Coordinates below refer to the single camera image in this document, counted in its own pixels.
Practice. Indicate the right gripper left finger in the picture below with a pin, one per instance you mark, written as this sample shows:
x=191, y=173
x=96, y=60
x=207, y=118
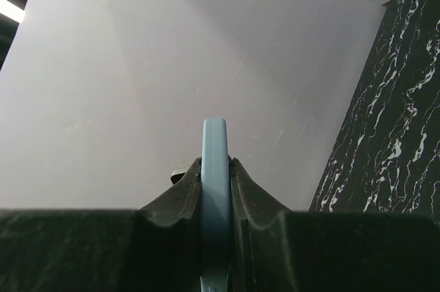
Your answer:
x=154, y=248

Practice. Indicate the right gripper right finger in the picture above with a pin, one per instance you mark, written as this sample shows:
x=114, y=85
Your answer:
x=277, y=249

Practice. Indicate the light blue phone case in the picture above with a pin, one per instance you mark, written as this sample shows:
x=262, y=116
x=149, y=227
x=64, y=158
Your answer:
x=216, y=209

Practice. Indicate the phone with teal case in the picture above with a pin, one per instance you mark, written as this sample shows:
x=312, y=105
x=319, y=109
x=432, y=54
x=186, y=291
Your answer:
x=179, y=171

